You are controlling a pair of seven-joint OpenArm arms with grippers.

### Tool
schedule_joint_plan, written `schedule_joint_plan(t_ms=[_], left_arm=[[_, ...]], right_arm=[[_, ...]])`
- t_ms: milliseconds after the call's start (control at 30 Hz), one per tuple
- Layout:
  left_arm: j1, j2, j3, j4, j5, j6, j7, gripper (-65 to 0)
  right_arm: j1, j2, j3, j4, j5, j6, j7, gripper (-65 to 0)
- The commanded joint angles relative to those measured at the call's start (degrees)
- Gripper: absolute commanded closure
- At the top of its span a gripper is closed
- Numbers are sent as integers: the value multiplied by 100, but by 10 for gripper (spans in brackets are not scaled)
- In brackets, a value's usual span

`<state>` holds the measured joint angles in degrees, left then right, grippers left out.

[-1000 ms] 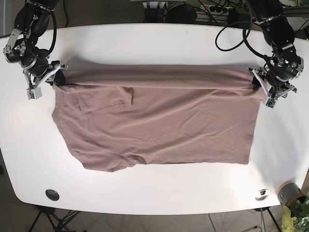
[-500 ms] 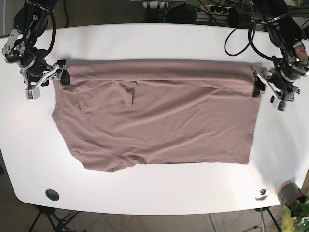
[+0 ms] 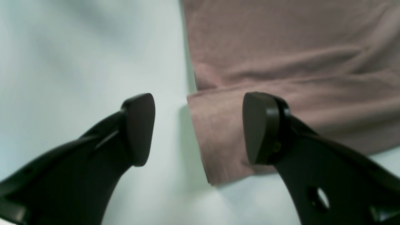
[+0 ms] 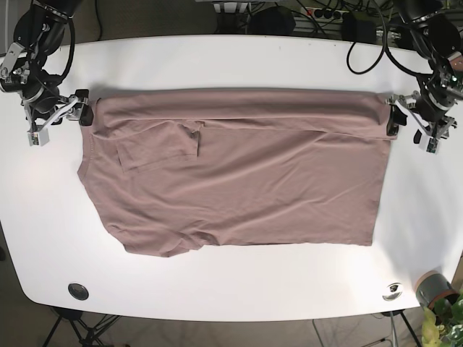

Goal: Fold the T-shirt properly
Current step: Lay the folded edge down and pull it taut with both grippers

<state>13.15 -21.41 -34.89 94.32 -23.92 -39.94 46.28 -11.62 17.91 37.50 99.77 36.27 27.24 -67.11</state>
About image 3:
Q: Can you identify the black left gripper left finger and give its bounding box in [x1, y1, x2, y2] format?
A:
[1, 93, 156, 225]

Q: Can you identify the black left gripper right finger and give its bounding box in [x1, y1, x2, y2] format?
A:
[242, 92, 400, 225]

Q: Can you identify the dusty pink T-shirt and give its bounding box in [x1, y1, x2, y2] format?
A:
[181, 0, 399, 186]

